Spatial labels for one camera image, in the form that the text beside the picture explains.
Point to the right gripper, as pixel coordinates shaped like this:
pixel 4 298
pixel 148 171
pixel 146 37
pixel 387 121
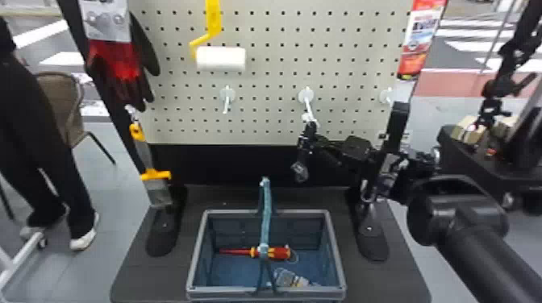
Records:
pixel 353 152

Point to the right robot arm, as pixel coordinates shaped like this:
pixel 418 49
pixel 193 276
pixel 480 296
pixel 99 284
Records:
pixel 461 220

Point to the white pegboard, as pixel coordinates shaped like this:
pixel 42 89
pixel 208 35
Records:
pixel 275 110

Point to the red screwdriver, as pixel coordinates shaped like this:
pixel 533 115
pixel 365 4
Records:
pixel 275 252

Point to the yellow paint roller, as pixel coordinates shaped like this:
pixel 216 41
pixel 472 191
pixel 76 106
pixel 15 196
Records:
pixel 220 58

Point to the grey packaged tool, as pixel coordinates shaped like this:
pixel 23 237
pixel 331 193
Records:
pixel 288 279

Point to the blue basket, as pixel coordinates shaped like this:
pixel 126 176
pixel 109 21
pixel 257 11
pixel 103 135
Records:
pixel 203 254

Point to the red carded tool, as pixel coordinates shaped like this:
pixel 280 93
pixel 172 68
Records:
pixel 419 38

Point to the red black gloves pair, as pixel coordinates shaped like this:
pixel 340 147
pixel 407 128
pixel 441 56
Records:
pixel 118 63

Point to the beige chair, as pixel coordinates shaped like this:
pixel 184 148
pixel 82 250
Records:
pixel 59 101

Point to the person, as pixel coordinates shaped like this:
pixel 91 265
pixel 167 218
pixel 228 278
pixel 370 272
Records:
pixel 29 139

